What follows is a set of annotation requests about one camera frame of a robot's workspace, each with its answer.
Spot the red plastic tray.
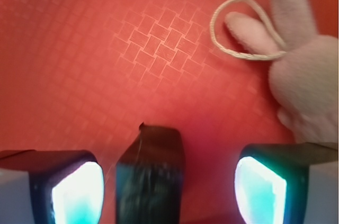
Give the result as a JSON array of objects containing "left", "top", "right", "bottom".
[{"left": 0, "top": 0, "right": 339, "bottom": 224}]

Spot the black box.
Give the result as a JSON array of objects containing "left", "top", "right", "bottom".
[{"left": 115, "top": 123, "right": 185, "bottom": 223}]

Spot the pink plush bunny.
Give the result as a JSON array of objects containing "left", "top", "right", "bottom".
[{"left": 210, "top": 0, "right": 338, "bottom": 144}]

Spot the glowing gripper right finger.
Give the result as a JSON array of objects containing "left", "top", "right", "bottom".
[{"left": 234, "top": 142, "right": 338, "bottom": 223}]

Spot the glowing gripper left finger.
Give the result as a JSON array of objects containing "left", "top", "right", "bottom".
[{"left": 1, "top": 150, "right": 104, "bottom": 223}]

